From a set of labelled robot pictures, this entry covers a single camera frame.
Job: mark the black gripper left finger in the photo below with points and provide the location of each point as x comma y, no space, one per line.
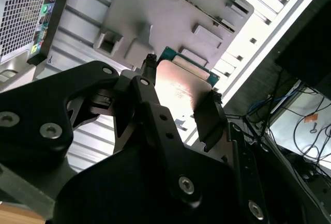
38,110

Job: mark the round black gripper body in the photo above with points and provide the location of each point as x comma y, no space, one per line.
124,193

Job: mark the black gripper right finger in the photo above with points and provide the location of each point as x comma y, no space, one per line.
210,120

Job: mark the silver CPU with green board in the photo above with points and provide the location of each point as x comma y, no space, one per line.
178,84

